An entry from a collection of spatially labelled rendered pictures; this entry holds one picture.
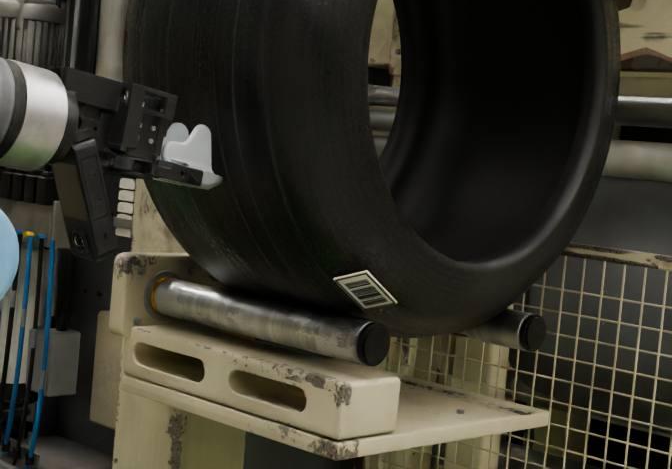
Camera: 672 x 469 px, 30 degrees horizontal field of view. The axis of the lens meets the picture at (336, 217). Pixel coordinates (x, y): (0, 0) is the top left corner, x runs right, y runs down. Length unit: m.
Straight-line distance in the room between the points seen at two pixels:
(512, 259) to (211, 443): 0.49
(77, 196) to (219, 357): 0.32
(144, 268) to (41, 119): 0.45
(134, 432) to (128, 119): 0.63
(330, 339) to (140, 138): 0.30
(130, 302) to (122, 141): 0.39
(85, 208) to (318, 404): 0.32
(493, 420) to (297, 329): 0.27
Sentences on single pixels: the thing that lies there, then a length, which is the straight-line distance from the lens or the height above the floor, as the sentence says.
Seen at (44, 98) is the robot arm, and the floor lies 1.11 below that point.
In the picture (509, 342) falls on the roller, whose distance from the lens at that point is 1.49.
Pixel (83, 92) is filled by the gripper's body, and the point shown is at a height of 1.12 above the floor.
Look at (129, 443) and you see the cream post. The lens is 1.68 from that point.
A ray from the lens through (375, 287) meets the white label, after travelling 1.25.
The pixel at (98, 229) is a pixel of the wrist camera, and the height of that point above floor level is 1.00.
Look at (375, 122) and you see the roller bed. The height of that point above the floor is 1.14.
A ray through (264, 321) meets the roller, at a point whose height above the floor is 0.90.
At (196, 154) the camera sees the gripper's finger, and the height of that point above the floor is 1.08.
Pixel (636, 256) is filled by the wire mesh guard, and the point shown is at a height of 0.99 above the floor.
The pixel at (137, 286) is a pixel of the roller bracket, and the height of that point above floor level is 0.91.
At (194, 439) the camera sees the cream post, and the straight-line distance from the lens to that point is 1.63.
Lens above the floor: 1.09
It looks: 3 degrees down
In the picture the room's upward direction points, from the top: 5 degrees clockwise
